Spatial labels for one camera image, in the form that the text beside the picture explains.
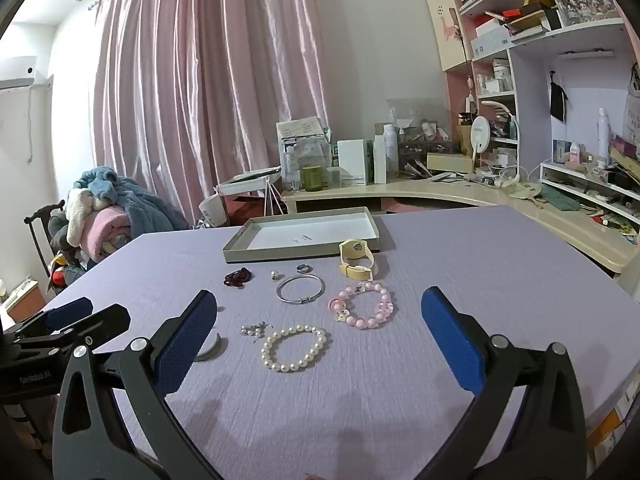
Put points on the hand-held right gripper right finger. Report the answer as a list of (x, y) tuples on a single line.
[(450, 342)]

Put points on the white fluffy cloth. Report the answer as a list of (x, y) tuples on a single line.
[(80, 215)]

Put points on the black hanging pouch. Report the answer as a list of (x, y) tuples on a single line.
[(557, 102)]

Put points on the white air conditioner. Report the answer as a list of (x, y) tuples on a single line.
[(22, 72)]

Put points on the yellow wrist watch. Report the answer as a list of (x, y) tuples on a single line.
[(355, 255)]

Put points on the clear acrylic organizer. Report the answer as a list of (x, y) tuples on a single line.
[(420, 115)]

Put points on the black wooden chair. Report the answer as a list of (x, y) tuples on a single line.
[(37, 220)]

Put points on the white carton box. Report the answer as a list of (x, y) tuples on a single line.
[(353, 162)]

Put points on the pink curtain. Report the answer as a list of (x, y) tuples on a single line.
[(200, 85)]

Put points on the beige corner desk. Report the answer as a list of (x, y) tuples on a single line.
[(565, 225)]

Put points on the clear plastic bottle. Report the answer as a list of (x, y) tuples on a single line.
[(291, 170)]

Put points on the beige hand fan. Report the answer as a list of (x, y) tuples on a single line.
[(522, 191)]

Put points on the pink blanket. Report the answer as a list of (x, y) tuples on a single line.
[(107, 232)]

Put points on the pink and white bookshelf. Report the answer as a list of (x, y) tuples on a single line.
[(530, 75)]

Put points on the white box blue label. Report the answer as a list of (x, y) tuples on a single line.
[(490, 41)]

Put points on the beige flat box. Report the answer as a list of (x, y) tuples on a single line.
[(450, 162)]

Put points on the white desk lamp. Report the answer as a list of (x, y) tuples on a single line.
[(515, 125)]

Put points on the silver cluster earrings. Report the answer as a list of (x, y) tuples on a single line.
[(252, 331)]

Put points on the white flat device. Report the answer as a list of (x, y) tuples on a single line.
[(250, 180)]

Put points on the blue fluffy blanket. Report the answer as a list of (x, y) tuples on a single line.
[(145, 205)]

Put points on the green pouch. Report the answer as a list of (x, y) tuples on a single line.
[(560, 197)]

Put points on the white desktop shelf organizer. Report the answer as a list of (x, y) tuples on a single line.
[(565, 169)]

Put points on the white pump bottle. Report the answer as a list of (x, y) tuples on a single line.
[(391, 150)]

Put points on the grey shallow tray box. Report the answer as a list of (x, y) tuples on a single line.
[(305, 232)]

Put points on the white cup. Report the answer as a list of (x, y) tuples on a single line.
[(215, 210)]

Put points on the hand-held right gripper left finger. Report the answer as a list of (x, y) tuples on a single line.
[(185, 342)]

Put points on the white spray bottle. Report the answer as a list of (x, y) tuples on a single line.
[(602, 135)]

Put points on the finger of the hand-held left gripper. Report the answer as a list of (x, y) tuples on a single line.
[(107, 320), (67, 312)]

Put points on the green glass jar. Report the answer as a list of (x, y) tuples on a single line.
[(313, 180)]

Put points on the cream cabinet door pink print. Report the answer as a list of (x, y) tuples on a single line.
[(445, 25)]

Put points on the white labelled cardboard box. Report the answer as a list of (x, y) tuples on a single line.
[(300, 132)]

